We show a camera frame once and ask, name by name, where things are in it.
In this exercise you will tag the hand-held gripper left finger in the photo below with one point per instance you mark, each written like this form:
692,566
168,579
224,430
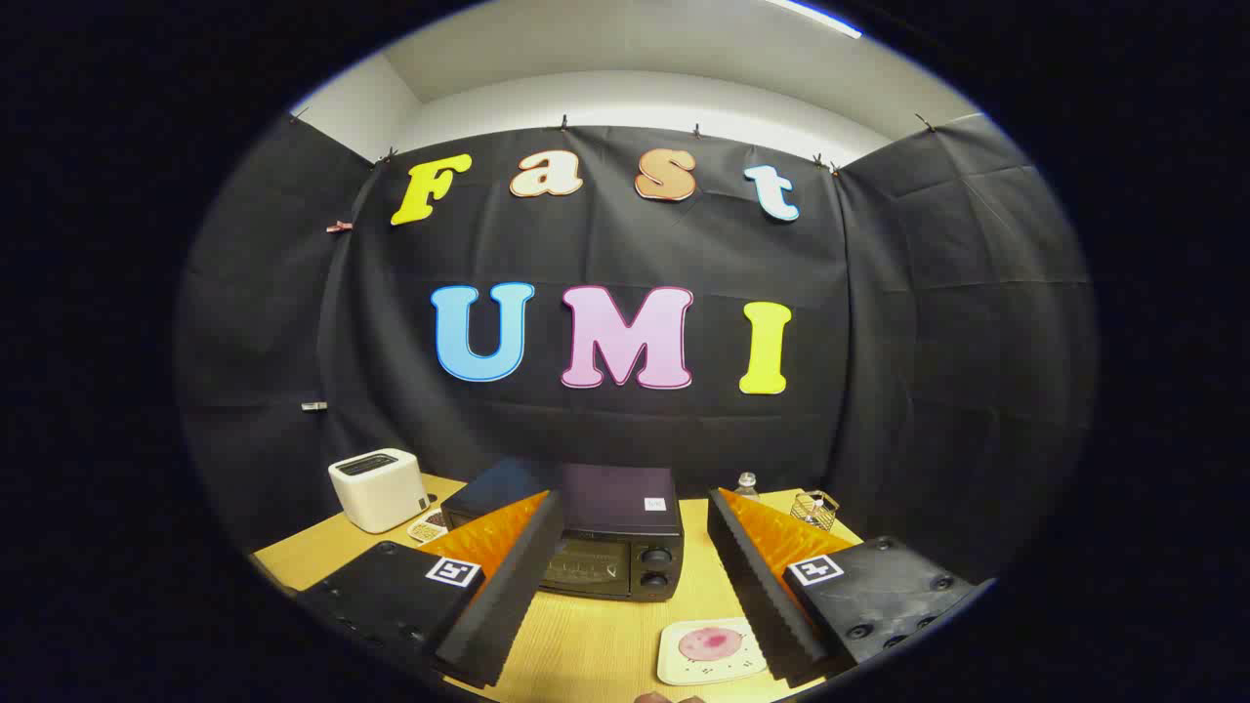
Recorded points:
513,586

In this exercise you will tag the pink ham slice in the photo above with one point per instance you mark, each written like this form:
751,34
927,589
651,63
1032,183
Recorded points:
711,642

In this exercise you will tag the clear plastic bottle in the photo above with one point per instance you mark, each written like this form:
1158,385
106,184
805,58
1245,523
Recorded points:
747,486

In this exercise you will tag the black toaster oven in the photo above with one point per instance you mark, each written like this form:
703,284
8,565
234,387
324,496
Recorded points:
615,498

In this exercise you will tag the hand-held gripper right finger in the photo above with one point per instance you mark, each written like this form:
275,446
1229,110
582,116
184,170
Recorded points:
757,586

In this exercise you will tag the cream square plate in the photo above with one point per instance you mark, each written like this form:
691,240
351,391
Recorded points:
684,666

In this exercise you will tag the white bread toaster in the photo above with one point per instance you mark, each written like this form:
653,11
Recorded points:
376,493

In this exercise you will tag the small patterned waffle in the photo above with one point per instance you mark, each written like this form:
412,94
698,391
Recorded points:
428,527

